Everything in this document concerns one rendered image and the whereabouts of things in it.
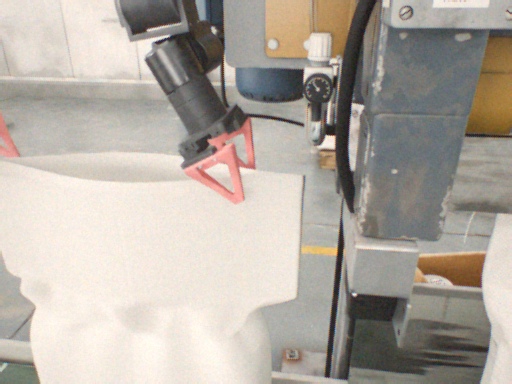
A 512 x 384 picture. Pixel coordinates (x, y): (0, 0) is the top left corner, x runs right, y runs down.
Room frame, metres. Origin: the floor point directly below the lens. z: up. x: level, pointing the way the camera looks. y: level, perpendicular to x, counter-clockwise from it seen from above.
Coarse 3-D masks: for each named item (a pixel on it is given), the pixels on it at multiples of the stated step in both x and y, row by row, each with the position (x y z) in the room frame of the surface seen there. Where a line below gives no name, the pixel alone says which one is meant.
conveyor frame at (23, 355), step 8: (0, 344) 0.81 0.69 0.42; (8, 344) 0.81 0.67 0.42; (16, 344) 0.81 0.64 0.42; (24, 344) 0.81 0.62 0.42; (0, 352) 0.82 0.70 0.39; (8, 352) 0.81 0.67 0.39; (16, 352) 0.81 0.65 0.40; (24, 352) 0.80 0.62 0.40; (0, 360) 0.82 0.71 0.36; (8, 360) 0.81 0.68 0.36; (16, 360) 0.81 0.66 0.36; (24, 360) 0.81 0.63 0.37; (32, 360) 0.80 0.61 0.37; (272, 376) 0.71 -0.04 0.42; (280, 376) 0.71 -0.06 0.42; (288, 376) 0.71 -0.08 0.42; (296, 376) 0.71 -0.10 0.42; (304, 376) 0.71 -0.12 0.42; (312, 376) 0.71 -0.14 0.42
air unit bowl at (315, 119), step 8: (312, 104) 0.52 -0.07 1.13; (320, 104) 0.52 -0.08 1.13; (328, 104) 0.53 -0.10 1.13; (312, 112) 0.52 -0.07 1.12; (320, 112) 0.52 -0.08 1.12; (304, 120) 0.53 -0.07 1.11; (312, 120) 0.52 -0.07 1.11; (320, 120) 0.52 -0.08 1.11; (304, 128) 0.53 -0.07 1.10; (312, 128) 0.52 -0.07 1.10; (320, 128) 0.52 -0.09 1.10; (304, 136) 0.53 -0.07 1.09; (312, 136) 0.52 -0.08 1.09; (320, 136) 0.52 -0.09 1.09; (312, 144) 0.52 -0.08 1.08; (320, 144) 0.53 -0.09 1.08
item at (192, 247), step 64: (0, 192) 0.55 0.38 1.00; (64, 192) 0.49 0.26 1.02; (128, 192) 0.47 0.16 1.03; (192, 192) 0.47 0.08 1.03; (256, 192) 0.49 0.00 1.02; (64, 256) 0.51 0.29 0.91; (128, 256) 0.47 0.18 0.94; (192, 256) 0.47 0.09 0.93; (256, 256) 0.49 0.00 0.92; (64, 320) 0.48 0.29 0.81; (128, 320) 0.46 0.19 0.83; (192, 320) 0.46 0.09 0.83; (256, 320) 0.49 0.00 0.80
